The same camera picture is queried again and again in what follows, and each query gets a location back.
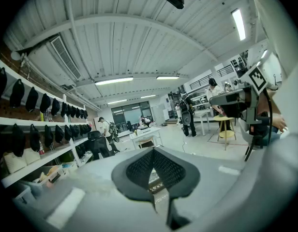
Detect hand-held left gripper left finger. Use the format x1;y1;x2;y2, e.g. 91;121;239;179
31;147;169;232

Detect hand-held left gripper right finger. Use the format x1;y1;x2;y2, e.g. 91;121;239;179
153;147;246;231

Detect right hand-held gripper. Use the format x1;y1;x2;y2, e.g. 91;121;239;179
209;65;270;149

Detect person's right forearm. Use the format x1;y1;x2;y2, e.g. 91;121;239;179
257;90;289;133

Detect yellow round side table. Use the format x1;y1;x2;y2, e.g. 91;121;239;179
213;115;237;151

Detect white desk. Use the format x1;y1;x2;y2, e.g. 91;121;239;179
129;126;163;151
192;109;212;136

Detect black mezzanine railing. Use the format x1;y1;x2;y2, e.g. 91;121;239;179
189;64;234;90

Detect white storage box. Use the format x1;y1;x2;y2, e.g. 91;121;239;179
61;161;78;173

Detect shelved clear plastic storage bins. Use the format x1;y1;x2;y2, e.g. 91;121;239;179
15;164;67;205

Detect green box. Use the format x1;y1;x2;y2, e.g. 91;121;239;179
59;152;75;163

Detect black office chair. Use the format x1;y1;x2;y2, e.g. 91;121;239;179
87;130;116;160

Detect white metal shelf unit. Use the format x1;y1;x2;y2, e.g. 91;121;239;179
0;54;96;189

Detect wooden chair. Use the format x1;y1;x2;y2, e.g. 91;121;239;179
138;139;156;149

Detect white perforated storage basket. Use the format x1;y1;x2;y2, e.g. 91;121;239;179
24;147;41;165
2;151;28;174

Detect large dark framed window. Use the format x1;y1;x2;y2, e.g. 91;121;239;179
111;101;151;132

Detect person's beige shirt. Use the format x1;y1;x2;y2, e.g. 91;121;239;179
247;0;298;135

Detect white ceiling air conditioner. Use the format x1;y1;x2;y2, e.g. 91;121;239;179
15;34;82;82

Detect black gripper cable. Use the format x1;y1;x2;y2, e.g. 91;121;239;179
244;88;273;162

